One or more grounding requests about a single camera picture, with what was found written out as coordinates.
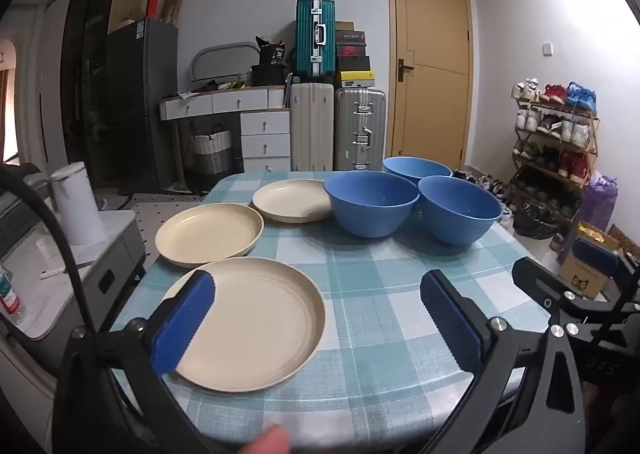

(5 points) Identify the cream plate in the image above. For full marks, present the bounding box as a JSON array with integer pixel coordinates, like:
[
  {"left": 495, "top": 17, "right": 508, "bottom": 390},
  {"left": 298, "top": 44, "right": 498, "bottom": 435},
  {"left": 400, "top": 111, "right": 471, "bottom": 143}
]
[
  {"left": 252, "top": 179, "right": 332, "bottom": 225},
  {"left": 155, "top": 203, "right": 265, "bottom": 268},
  {"left": 177, "top": 257, "right": 326, "bottom": 392}
]

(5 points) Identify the blue bowl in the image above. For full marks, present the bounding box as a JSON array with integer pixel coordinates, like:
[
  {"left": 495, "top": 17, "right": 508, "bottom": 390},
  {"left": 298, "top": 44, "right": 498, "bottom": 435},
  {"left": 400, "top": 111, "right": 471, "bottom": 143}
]
[
  {"left": 382, "top": 155, "right": 452, "bottom": 185},
  {"left": 418, "top": 176, "right": 502, "bottom": 247},
  {"left": 323, "top": 170, "right": 420, "bottom": 239}
]

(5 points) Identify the person's left hand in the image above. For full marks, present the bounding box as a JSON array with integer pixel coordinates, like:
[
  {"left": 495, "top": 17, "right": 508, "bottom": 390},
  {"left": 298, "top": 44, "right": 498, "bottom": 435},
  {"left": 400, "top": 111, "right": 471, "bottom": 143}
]
[{"left": 238, "top": 425, "right": 291, "bottom": 454}]

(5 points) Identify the cardboard box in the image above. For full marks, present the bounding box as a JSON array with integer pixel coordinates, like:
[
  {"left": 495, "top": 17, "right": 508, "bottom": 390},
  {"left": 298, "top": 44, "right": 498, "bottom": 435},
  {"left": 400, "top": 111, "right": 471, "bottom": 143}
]
[{"left": 559, "top": 221, "right": 623, "bottom": 300}]

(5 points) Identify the teal checkered tablecloth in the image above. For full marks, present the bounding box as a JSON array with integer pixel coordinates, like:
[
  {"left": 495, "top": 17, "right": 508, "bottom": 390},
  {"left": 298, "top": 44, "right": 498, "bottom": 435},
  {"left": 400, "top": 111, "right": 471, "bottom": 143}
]
[{"left": 108, "top": 169, "right": 551, "bottom": 452}]

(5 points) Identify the purple plastic bag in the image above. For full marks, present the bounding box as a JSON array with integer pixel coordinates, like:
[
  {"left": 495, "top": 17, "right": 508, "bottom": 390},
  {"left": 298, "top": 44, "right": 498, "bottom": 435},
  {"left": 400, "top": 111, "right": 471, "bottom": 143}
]
[{"left": 577, "top": 171, "right": 618, "bottom": 231}]

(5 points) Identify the white electric kettle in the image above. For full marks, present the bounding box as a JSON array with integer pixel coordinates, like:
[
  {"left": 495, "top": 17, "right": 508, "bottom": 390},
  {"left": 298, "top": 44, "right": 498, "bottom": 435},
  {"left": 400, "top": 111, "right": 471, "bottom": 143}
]
[{"left": 51, "top": 162, "right": 105, "bottom": 246}]

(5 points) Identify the plastic bottle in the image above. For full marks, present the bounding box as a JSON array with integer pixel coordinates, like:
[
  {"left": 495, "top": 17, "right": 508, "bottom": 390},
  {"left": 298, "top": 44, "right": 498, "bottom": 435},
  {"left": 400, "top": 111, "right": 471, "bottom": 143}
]
[{"left": 0, "top": 266, "right": 25, "bottom": 324}]

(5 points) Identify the woven laundry basket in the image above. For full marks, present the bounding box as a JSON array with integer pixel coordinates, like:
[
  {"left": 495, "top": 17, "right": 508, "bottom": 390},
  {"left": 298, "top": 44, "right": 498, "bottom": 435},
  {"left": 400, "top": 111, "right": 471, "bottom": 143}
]
[{"left": 191, "top": 124, "right": 233, "bottom": 176}]

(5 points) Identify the wooden shoe rack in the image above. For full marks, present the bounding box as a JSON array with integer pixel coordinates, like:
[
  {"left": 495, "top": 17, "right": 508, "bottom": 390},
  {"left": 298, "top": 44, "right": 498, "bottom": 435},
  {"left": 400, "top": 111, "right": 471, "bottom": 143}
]
[{"left": 508, "top": 77, "right": 600, "bottom": 235}]

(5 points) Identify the silver hard suitcase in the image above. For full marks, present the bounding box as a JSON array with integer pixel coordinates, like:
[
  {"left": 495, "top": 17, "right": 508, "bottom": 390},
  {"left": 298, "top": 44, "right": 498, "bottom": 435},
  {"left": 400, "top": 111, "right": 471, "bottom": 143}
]
[{"left": 334, "top": 87, "right": 386, "bottom": 170}]

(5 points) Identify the wooden door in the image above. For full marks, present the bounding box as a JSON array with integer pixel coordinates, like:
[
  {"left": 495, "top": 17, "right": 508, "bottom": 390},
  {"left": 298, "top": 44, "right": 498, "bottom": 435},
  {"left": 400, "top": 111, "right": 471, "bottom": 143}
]
[{"left": 386, "top": 0, "right": 474, "bottom": 168}]

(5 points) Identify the white drawer desk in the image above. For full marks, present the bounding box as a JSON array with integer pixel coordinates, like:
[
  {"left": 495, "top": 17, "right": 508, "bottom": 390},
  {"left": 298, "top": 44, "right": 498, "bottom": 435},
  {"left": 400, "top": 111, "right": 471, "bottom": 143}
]
[{"left": 160, "top": 86, "right": 292, "bottom": 173}]

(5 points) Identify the beige hard suitcase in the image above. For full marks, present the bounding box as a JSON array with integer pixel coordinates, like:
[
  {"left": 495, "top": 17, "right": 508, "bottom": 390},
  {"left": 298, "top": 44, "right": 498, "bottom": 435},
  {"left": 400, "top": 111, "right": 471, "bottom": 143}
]
[{"left": 290, "top": 83, "right": 334, "bottom": 171}]

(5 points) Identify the stack of shoe boxes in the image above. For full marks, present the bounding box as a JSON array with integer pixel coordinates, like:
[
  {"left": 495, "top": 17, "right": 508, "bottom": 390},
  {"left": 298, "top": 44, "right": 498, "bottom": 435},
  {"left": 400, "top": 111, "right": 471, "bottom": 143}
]
[{"left": 334, "top": 21, "right": 375, "bottom": 88}]

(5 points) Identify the black refrigerator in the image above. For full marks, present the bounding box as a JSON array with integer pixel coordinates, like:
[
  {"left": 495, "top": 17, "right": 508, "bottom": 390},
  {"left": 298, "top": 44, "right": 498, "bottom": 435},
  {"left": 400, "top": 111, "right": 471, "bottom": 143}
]
[{"left": 106, "top": 18, "right": 178, "bottom": 193}]

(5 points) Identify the black bag on desk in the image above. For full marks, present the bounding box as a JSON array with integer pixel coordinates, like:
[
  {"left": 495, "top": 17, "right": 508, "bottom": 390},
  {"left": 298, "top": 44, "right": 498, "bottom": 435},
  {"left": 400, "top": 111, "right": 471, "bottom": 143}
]
[{"left": 250, "top": 36, "right": 288, "bottom": 87}]

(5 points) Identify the teal hard suitcase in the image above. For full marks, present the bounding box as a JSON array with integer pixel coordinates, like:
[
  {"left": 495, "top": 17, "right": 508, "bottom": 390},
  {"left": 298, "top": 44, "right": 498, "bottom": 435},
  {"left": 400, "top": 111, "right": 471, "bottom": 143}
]
[{"left": 295, "top": 0, "right": 336, "bottom": 83}]

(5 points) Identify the black cable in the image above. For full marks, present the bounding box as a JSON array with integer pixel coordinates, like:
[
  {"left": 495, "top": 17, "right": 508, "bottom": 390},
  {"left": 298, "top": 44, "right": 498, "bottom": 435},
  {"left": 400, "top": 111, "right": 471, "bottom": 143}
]
[{"left": 0, "top": 166, "right": 97, "bottom": 335}]

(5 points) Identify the grey folded chair frame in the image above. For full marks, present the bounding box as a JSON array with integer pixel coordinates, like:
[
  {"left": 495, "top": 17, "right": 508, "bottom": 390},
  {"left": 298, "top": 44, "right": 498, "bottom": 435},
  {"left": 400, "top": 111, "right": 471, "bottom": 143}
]
[{"left": 190, "top": 42, "right": 259, "bottom": 83}]

